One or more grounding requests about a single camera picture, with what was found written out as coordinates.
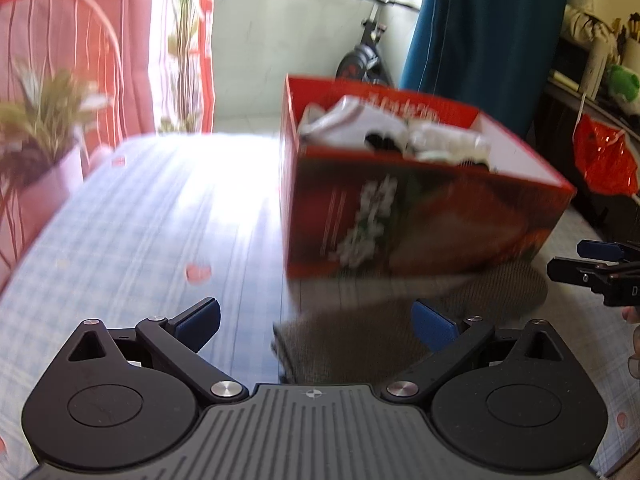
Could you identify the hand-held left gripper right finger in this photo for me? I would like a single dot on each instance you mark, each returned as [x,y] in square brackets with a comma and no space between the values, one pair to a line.
[432,325]

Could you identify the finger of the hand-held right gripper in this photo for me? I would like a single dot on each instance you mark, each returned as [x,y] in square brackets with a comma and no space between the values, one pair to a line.
[597,250]
[575,272]

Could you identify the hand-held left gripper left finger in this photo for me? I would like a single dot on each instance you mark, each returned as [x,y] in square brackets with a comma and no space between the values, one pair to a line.
[197,322]

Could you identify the olive knit cloth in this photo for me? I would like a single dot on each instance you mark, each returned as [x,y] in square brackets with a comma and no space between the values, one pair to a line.
[350,340]

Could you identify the red cardboard box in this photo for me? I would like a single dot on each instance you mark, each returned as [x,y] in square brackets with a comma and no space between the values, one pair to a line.
[450,230]

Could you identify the person's right hand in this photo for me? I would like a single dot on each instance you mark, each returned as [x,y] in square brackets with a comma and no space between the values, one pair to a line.
[636,350]

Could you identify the red plastic bag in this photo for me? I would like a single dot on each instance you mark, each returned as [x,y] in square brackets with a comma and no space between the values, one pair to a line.
[600,160]

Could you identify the checked bed sheet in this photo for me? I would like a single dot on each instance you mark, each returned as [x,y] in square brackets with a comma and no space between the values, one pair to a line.
[175,220]

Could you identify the dark dresser table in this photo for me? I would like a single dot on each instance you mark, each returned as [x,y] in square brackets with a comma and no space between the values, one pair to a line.
[555,125]

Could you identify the green white plush toy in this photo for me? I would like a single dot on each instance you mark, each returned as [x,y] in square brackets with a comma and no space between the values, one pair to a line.
[625,80]

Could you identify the white bottle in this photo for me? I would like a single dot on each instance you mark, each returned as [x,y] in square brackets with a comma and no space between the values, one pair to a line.
[595,70]

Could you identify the white cloth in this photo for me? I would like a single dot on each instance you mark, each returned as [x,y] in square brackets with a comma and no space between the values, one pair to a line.
[350,125]
[445,142]

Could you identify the teal curtain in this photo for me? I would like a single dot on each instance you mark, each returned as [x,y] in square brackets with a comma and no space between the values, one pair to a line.
[475,35]

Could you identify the exercise bike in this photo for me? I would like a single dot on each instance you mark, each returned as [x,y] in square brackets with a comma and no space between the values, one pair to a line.
[357,62]

